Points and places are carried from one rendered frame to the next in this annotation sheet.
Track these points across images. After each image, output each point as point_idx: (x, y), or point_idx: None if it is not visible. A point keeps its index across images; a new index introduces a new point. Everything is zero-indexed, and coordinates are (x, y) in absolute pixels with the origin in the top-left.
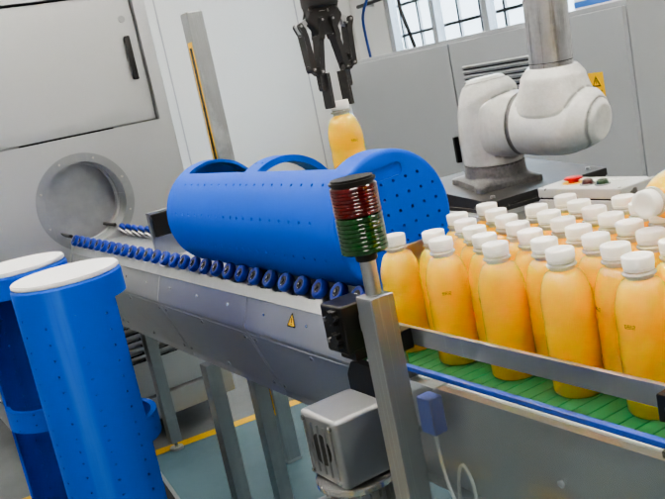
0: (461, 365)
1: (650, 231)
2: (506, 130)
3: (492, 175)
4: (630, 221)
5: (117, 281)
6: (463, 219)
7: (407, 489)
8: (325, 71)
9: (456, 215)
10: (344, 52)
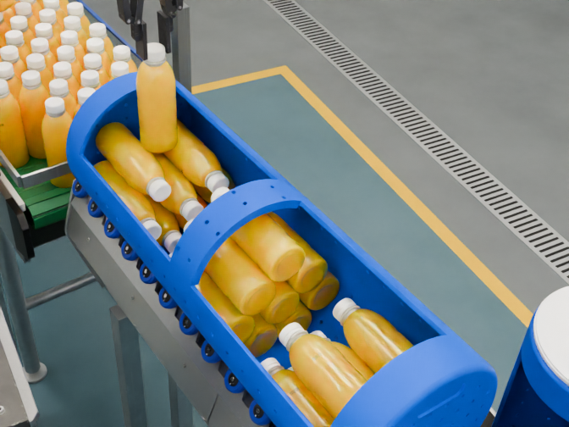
0: None
1: (24, 3)
2: None
3: None
4: (17, 19)
5: (525, 344)
6: (89, 76)
7: None
8: (162, 8)
9: (88, 87)
10: (131, 1)
